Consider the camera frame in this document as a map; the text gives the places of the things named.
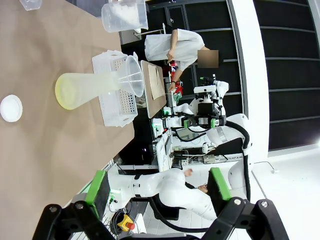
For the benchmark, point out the yellow red emergency stop button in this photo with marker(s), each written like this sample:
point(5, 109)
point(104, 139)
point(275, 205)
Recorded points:
point(125, 222)

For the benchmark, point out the person in white shirt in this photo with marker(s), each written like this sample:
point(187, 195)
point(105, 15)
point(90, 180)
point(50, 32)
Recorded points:
point(162, 45)

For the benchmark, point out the small clear plastic container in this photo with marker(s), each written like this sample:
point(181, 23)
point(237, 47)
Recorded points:
point(31, 4)

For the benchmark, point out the white round cap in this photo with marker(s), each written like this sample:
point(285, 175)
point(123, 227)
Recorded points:
point(11, 108)

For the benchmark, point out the clear plastic beaker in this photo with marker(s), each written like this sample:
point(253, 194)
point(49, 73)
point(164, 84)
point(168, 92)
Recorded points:
point(123, 16)

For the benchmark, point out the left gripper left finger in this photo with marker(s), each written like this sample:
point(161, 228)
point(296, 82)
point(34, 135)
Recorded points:
point(100, 195)

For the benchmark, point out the clear plastic funnel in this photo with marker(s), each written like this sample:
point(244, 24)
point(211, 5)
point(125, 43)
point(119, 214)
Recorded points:
point(133, 77)

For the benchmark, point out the white perforated plastic basket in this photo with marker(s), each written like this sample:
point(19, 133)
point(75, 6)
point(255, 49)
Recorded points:
point(112, 107)

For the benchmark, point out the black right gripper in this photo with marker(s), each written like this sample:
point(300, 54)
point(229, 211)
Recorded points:
point(203, 122)

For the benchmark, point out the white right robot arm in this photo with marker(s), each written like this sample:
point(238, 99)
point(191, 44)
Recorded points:
point(175, 185)

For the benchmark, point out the brown top background table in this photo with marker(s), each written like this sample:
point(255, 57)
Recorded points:
point(157, 106)

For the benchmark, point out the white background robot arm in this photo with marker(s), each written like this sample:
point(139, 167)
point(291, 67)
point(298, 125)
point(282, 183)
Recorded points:
point(223, 86)

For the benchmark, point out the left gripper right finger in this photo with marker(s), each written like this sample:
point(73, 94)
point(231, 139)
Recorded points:
point(220, 187)

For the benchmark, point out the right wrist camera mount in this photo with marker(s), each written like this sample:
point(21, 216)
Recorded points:
point(206, 108)

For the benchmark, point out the translucent plastic conical flask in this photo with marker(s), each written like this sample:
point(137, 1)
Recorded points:
point(75, 91)

